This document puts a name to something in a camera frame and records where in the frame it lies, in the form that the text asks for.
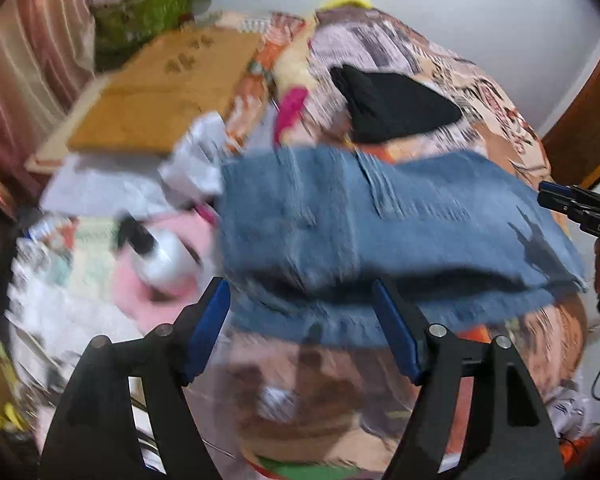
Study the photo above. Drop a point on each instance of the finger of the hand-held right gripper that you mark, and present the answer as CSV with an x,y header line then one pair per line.
x,y
562,188
587,220

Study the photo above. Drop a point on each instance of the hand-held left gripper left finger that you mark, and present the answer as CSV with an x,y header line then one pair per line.
x,y
207,332

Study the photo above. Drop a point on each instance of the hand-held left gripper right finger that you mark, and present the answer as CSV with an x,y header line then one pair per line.
x,y
397,332

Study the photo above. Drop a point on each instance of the blue denim pants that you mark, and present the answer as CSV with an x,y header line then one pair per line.
x,y
380,220

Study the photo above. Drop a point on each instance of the brown wooden furniture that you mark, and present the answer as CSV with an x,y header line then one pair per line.
x,y
590,120

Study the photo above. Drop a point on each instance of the silver bottle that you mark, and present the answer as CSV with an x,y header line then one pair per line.
x,y
165,260

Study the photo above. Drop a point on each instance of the pink cloth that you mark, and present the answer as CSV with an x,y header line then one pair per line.
x,y
196,232

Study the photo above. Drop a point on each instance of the printed blanket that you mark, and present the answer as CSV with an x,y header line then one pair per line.
x,y
480,90

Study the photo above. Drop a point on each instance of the black cloth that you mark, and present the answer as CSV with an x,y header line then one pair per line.
x,y
390,105

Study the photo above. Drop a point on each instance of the magenta cloth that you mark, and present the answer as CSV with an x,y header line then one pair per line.
x,y
290,110

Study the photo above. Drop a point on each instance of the flat cardboard box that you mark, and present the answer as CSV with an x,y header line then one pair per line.
x,y
155,100

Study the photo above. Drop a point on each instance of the yellow item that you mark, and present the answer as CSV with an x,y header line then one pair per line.
x,y
350,0

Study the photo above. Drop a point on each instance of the green patterned bag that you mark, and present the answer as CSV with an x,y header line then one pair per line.
x,y
140,20

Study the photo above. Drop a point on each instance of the striped pink curtain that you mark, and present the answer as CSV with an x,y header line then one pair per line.
x,y
20,60

